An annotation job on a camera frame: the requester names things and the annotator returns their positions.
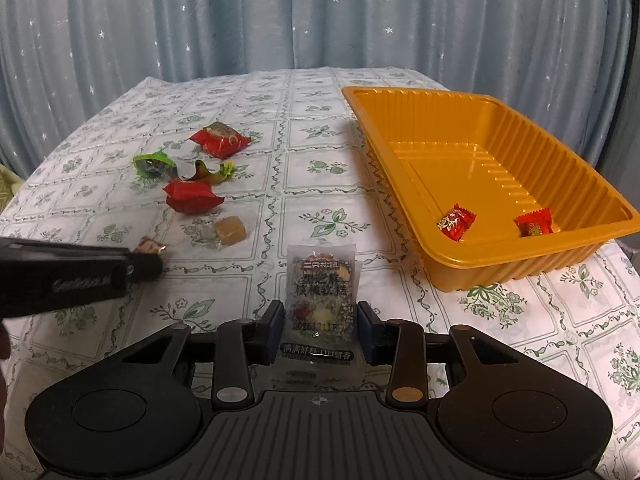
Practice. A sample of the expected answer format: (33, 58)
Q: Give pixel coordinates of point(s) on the yellow-green chevron cushion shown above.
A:
(6, 185)

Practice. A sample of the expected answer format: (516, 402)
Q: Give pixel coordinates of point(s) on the small brown red candy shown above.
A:
(150, 245)

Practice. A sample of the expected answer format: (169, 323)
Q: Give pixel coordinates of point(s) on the red snack packet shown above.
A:
(220, 141)
(192, 195)

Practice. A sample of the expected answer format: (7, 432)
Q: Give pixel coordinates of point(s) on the brown caramel candy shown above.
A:
(229, 231)

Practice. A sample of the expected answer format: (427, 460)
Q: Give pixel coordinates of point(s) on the green yellow candy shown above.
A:
(216, 170)

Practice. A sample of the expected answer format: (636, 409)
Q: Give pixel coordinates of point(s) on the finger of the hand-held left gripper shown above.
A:
(147, 266)

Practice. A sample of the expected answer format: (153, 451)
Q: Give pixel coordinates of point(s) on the red candy with gold print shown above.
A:
(455, 222)

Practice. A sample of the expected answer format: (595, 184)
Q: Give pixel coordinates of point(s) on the floral tablecloth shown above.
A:
(310, 200)

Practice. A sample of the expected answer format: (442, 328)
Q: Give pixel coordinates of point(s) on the red wrapped candy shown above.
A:
(534, 224)

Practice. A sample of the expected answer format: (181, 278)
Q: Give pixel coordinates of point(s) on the clear grey snack packet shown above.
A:
(320, 280)

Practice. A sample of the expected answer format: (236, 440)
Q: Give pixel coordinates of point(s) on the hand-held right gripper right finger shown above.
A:
(367, 335)

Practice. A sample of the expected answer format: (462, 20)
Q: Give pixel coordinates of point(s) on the orange plastic tray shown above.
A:
(450, 170)

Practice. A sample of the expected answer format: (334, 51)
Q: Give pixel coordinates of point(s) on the blue starry curtain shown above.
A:
(300, 10)

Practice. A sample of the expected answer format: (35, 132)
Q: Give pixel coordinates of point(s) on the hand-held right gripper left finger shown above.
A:
(272, 332)

